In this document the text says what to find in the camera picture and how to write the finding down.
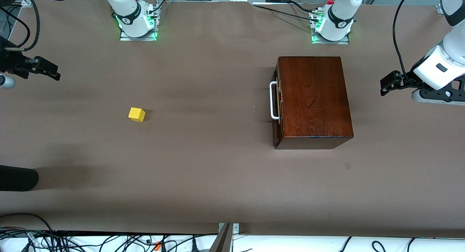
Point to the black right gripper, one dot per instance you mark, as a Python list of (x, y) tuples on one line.
[(8, 59)]

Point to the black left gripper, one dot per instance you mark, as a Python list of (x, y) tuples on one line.
[(409, 80)]

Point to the yellow cube block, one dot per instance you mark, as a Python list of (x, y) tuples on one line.
[(136, 114)]

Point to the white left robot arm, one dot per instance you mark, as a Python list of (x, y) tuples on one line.
[(341, 12)]

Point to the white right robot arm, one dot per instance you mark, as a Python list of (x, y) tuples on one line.
[(127, 12)]

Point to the dark brown wooden cabinet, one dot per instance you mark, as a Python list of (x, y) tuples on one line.
[(312, 99)]

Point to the black rounded object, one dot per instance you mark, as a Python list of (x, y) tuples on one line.
[(16, 178)]

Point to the grey metal bar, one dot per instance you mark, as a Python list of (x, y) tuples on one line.
[(222, 241)]

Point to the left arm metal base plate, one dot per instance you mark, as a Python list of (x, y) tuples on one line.
[(330, 42)]

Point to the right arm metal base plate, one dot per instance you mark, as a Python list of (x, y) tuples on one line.
[(138, 38)]

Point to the silver metal bracket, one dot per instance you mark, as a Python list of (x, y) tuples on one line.
[(236, 228)]

